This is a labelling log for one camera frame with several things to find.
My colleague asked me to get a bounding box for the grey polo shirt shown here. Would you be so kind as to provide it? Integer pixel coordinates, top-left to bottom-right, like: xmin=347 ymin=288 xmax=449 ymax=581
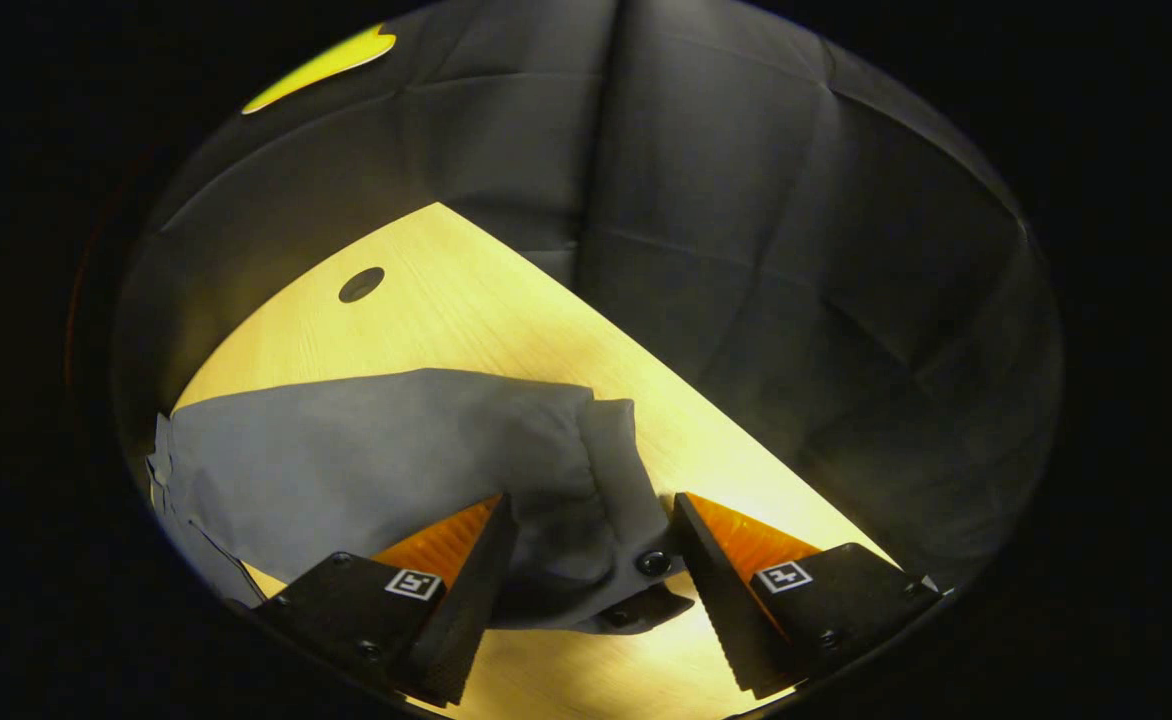
xmin=146 ymin=367 xmax=696 ymax=636

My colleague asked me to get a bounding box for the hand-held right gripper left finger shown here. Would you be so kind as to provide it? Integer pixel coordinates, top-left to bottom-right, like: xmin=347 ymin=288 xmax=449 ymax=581
xmin=254 ymin=492 xmax=520 ymax=708

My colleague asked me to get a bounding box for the black backdrop cloth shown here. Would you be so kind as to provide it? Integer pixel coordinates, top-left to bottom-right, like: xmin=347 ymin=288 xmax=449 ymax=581
xmin=111 ymin=0 xmax=1065 ymax=593

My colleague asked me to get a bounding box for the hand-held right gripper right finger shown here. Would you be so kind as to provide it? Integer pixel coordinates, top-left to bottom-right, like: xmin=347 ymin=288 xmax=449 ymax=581
xmin=671 ymin=492 xmax=944 ymax=700

